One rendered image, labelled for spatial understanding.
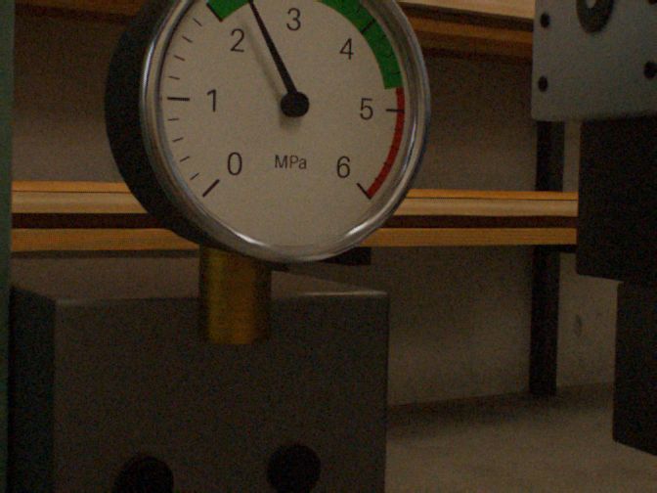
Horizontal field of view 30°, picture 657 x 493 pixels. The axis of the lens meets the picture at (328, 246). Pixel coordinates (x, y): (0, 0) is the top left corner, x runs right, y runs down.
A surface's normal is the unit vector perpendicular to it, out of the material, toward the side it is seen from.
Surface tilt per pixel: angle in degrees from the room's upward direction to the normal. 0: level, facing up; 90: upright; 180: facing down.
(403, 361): 90
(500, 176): 90
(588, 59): 90
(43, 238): 91
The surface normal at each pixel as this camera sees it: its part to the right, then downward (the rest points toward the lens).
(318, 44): 0.45, 0.06
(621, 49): -0.94, 0.00
